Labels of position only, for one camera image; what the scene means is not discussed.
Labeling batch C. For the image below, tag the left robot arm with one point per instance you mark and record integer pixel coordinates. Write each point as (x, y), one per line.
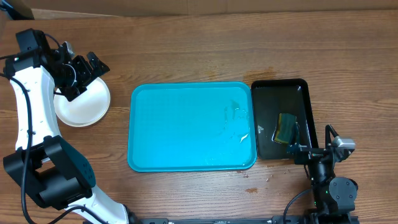
(49, 170)

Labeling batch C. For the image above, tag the teal plastic tray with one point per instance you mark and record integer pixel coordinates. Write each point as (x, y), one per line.
(189, 127)

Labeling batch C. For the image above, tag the black water tray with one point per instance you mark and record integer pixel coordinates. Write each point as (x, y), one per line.
(271, 97)

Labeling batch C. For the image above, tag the dark object top-left corner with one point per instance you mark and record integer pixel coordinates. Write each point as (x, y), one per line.
(17, 10)

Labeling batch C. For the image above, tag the white plate with sauce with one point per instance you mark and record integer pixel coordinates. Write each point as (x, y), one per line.
(87, 109)

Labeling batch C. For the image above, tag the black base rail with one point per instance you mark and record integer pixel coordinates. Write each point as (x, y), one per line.
(274, 220)

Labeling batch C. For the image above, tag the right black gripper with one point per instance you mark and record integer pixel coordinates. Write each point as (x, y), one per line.
(308, 153)

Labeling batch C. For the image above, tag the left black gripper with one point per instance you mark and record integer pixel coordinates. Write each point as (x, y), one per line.
(96, 64)

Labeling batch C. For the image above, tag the green yellow sponge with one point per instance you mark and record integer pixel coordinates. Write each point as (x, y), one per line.
(285, 128)

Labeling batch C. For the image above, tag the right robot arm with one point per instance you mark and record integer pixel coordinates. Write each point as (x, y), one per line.
(333, 196)

